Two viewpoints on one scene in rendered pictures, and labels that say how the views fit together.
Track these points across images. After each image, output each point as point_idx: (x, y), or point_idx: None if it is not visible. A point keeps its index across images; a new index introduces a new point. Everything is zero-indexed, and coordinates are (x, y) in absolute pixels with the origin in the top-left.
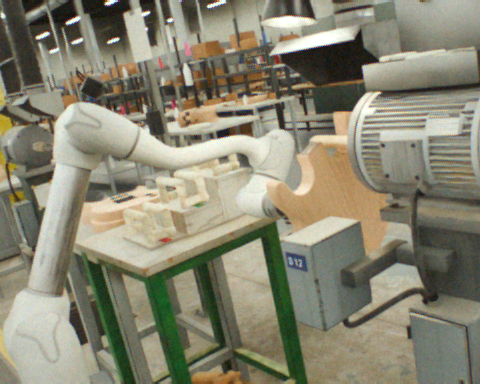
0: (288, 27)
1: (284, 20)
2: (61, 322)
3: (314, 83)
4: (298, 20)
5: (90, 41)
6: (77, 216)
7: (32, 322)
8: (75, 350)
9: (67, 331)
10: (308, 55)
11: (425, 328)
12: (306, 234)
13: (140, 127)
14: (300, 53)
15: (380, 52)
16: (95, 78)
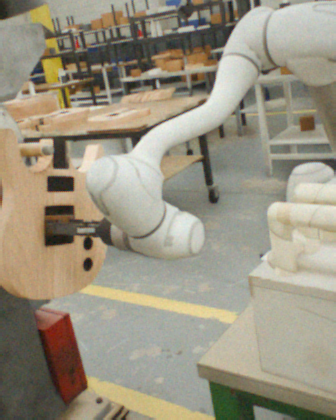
0: (21, 12)
1: (22, 3)
2: (292, 176)
3: (15, 92)
4: (7, 9)
5: None
6: (321, 122)
7: (309, 165)
8: (287, 198)
9: (289, 184)
10: (7, 52)
11: None
12: (75, 163)
13: (223, 57)
14: (17, 45)
15: None
16: (179, 5)
